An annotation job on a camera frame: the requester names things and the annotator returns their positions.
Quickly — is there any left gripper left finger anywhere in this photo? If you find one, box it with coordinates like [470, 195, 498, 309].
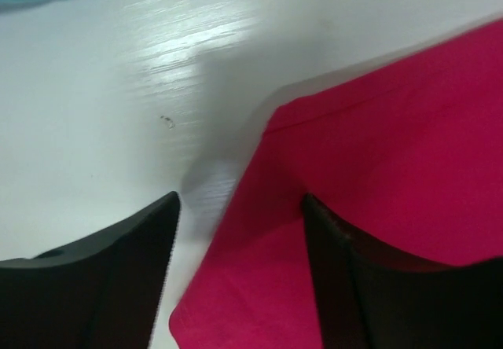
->
[1, 192, 181, 348]

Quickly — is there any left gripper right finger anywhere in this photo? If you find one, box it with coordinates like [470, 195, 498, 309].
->
[301, 194, 502, 348]

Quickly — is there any magenta t shirt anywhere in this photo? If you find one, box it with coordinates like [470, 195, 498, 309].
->
[169, 20, 502, 348]

